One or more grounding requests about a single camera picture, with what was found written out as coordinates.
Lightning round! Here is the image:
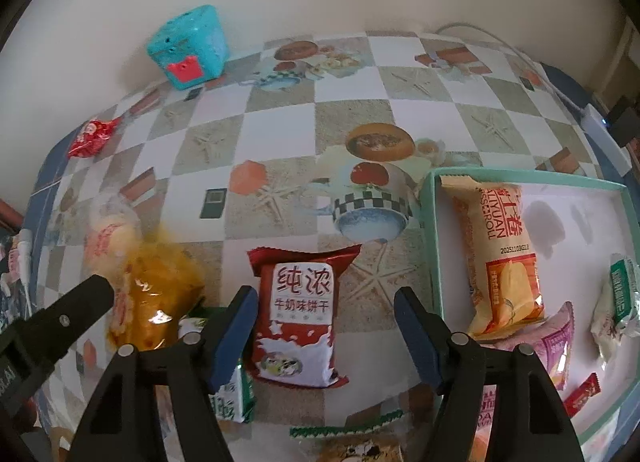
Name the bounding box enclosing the green white milk carton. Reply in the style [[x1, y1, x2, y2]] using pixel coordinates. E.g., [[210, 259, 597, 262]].
[[177, 307, 258, 425]]

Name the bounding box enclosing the pink roll cake packet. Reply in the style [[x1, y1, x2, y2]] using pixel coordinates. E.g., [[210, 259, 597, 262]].
[[472, 301, 576, 448]]

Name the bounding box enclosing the teal cardboard tray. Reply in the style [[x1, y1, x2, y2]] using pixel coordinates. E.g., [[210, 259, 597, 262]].
[[419, 168, 640, 448]]

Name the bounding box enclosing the round bread packet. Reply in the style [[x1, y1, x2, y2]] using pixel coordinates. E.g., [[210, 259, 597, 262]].
[[82, 194, 143, 275]]

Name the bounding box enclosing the red snack packet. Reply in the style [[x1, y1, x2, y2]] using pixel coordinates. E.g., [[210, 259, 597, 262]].
[[67, 117, 123, 159]]

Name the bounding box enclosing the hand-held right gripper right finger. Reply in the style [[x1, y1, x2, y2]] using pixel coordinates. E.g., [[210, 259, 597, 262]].
[[393, 287, 586, 462]]

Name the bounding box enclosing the crumpled blue white wrapper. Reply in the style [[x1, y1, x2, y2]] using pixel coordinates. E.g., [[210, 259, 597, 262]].
[[0, 272, 38, 323]]

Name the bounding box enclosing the dark red biscuit packet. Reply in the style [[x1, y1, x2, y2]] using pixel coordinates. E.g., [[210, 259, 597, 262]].
[[247, 244, 362, 390]]

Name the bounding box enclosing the small red candy packet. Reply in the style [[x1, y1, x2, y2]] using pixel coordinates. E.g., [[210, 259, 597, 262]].
[[562, 373, 601, 418]]

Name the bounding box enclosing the white power strip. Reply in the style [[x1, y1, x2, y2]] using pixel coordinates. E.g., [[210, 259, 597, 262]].
[[580, 102, 632, 175]]

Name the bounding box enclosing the pale green snack packet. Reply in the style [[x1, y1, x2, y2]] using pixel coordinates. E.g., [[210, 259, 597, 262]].
[[590, 253, 640, 360]]

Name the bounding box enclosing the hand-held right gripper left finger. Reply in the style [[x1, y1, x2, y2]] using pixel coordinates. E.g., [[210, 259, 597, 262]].
[[67, 286, 260, 462]]

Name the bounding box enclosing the pink board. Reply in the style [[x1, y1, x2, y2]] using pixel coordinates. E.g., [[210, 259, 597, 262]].
[[0, 199, 23, 230]]

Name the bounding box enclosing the teal toy box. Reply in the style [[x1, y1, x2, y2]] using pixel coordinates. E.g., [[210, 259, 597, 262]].
[[145, 5, 228, 91]]

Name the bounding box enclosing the green cartoon cookie packet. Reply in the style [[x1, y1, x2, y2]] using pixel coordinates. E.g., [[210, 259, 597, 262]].
[[290, 411, 406, 462]]

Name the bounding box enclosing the yellow snack packet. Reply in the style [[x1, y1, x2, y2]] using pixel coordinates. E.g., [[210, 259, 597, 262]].
[[105, 227, 206, 350]]

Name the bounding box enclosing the small pink snack packet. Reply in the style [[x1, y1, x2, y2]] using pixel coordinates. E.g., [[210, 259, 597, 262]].
[[5, 239, 31, 277]]

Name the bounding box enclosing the orange roll cake packet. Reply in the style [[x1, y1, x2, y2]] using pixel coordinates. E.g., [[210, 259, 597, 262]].
[[440, 176, 546, 340]]

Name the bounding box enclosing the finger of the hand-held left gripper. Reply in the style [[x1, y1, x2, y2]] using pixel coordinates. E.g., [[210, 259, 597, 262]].
[[10, 274, 116, 375]]

